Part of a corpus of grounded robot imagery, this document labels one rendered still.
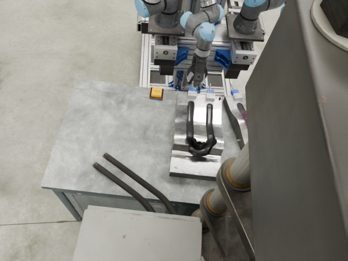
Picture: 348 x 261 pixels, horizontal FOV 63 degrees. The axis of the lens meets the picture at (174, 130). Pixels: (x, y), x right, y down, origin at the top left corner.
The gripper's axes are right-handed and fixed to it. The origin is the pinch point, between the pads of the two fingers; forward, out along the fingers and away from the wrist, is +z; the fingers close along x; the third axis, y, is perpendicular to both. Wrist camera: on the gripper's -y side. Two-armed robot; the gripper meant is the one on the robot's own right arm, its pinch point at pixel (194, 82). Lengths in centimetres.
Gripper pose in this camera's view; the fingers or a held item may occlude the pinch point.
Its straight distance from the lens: 159.7
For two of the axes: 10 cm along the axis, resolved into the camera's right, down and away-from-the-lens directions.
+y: 0.8, -8.5, 5.1
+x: -9.9, -1.2, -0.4
